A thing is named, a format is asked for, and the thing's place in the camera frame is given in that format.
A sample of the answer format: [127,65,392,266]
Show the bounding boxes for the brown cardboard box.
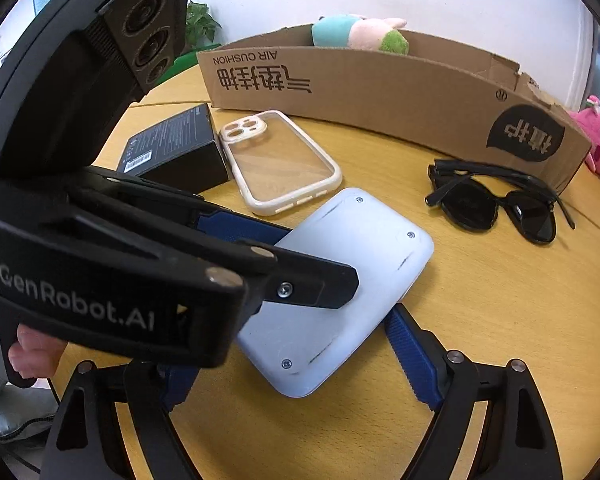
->
[196,24,593,196]

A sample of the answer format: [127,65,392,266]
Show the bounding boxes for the black product box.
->
[116,103,231,195]

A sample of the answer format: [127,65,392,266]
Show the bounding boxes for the cream clear phone case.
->
[218,110,343,217]

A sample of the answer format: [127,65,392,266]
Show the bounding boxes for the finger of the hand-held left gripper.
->
[75,166,294,247]
[0,184,359,311]

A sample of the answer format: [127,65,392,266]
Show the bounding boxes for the wooden desk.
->
[45,62,600,480]

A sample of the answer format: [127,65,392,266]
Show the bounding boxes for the large potted green plant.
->
[185,1,222,56]

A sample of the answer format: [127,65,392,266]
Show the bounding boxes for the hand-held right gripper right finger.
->
[385,304,565,480]

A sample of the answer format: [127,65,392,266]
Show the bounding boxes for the grey padded jacket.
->
[0,305,56,461]

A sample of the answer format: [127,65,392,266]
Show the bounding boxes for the green covered side table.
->
[167,52,202,79]

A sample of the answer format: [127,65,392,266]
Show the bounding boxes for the black sunglasses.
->
[425,158,577,246]

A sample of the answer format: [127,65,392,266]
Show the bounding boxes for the teal pink green plush toy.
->
[311,14,411,56]

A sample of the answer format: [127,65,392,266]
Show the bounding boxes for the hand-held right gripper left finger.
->
[40,357,203,480]

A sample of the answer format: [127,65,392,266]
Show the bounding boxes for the white small case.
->
[235,187,436,398]

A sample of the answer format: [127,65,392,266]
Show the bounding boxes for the person's left hand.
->
[7,325,68,381]

